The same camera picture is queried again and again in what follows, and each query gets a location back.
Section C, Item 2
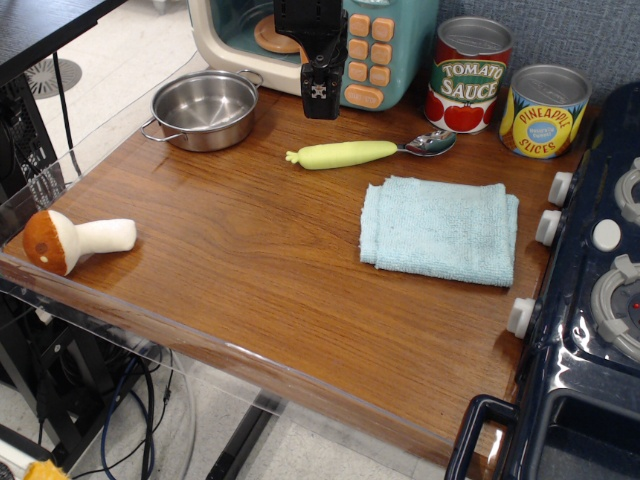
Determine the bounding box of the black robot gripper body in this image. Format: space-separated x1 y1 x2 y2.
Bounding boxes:
273 0 348 64

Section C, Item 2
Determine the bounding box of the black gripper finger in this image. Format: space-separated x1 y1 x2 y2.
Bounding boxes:
300 58 344 119

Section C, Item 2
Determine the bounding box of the light blue towel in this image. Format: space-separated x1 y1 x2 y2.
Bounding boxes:
359 176 519 288

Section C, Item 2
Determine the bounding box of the teal toy microwave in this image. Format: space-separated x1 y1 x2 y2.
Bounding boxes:
188 1 439 111

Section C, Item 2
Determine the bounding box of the stainless steel pot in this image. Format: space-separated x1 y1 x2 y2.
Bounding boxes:
140 70 263 152

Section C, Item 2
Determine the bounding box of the tomato sauce can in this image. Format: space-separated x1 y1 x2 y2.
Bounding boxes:
424 16 514 133

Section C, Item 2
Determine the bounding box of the pineapple slices can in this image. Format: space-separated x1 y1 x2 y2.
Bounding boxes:
499 64 592 160

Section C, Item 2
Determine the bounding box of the white stove knob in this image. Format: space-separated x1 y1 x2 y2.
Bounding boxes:
535 210 561 247
507 298 536 339
548 172 573 207

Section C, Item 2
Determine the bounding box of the black desk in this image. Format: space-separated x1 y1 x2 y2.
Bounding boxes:
1 0 124 85

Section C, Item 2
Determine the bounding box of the clear acrylic barrier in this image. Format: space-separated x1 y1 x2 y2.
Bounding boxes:
1 149 83 247

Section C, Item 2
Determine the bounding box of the white and brown plush mushroom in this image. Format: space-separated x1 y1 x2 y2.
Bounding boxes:
22 210 137 276

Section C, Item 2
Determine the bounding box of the dark blue toy stove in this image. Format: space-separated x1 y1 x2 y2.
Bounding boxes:
446 82 639 479

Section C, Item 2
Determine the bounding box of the green handled metal spoon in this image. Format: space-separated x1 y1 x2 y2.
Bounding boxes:
285 130 457 170

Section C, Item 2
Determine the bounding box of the black table leg frame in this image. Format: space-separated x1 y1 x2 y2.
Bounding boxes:
205 406 273 480

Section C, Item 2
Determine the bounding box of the black cable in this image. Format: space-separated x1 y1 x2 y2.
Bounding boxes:
74 349 176 480

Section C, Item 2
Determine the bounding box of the blue cable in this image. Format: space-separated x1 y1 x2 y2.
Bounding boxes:
99 357 156 480

